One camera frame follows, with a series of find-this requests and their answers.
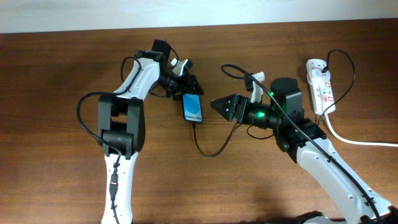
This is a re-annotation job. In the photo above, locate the white power strip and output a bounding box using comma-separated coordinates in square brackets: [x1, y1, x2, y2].
[306, 58, 336, 115]

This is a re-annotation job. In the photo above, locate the black USB charging cable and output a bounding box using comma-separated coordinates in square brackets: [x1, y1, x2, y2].
[191, 49, 356, 158]

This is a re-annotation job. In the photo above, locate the blue Galaxy smartphone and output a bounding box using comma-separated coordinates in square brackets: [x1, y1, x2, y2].
[182, 93, 203, 123]

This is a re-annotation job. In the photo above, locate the white USB charger plug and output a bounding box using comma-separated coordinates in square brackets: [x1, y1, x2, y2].
[307, 67, 330, 85]

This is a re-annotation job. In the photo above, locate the white power strip cord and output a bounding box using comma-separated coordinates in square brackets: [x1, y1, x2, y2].
[323, 114, 398, 147]

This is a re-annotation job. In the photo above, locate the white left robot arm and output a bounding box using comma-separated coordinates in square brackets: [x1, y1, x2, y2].
[98, 39, 204, 223]

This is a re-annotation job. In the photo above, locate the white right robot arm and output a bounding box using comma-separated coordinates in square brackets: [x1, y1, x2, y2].
[210, 78, 397, 223]

